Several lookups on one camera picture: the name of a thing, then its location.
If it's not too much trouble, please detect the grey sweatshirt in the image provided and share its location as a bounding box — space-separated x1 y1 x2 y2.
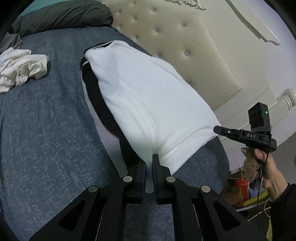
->
0 33 22 54

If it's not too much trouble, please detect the dark grey rolled duvet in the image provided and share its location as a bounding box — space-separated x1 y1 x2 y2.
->
11 1 113 37

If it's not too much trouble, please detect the white long sleeve garment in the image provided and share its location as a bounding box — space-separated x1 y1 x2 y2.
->
1 47 49 93

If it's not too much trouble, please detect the blue-grey bed sheet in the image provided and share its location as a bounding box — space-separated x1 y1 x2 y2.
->
1 27 229 240

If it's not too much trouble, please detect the cream tufted headboard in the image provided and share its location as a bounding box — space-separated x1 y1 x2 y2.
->
101 0 296 172

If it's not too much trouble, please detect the person right hand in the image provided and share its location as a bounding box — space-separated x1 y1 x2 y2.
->
241 147 287 202

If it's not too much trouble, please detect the clutter on floor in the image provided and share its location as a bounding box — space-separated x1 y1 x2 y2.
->
220 167 271 240

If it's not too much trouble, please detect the folded black white garment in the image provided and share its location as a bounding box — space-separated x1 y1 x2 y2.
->
80 42 147 176

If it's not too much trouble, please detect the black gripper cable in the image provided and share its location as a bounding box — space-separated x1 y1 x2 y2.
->
255 129 273 230

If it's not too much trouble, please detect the white polo shirt black collar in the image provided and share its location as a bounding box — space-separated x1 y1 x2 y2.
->
85 41 219 173

